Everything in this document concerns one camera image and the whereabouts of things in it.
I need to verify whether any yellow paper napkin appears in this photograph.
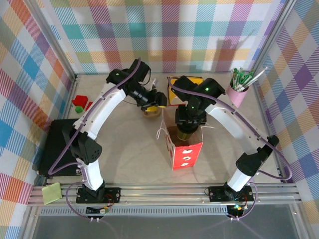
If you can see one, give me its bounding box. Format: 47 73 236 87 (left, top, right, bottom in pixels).
168 76 204 100

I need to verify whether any green white paper cup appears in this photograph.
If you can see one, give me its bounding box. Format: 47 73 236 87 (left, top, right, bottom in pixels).
177 126 198 141

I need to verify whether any red white paper bag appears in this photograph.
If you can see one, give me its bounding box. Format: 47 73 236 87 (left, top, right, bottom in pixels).
156 109 215 171

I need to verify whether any pink cylindrical straw holder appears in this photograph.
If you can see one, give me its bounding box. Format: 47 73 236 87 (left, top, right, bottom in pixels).
225 81 249 109

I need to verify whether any large red toy block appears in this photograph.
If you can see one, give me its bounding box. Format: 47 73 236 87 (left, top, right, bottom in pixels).
71 95 89 108

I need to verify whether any black equipment case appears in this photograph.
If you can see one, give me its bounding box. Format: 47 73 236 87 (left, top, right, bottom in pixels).
38 119 83 177

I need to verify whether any small circuit board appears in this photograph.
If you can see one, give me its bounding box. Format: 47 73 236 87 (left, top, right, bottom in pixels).
228 204 248 212
86 206 110 215

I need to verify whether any light green sponge pad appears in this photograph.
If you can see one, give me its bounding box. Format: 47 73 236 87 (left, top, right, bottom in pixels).
41 182 62 205

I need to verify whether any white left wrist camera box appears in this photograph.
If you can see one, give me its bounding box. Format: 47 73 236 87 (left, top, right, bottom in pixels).
149 78 160 92

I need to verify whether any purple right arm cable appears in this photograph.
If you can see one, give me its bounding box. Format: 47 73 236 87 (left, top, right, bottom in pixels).
168 77 294 221

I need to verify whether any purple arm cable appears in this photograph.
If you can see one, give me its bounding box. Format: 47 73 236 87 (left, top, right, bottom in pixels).
48 57 143 221
168 77 294 221

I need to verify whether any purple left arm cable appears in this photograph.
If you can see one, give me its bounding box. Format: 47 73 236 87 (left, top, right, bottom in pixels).
48 57 143 221

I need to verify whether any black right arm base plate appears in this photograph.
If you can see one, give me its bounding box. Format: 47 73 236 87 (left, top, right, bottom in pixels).
208 185 254 202

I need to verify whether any aluminium frame rail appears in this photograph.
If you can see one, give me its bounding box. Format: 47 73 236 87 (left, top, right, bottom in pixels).
27 183 302 207

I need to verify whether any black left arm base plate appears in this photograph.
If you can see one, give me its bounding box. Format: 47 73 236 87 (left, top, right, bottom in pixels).
76 186 122 204

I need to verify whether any slotted grey cable duct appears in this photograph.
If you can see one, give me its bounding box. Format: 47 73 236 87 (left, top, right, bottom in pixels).
39 208 230 217

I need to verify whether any aluminium corner post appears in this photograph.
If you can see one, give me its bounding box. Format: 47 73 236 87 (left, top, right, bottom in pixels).
250 0 297 74
23 0 78 80

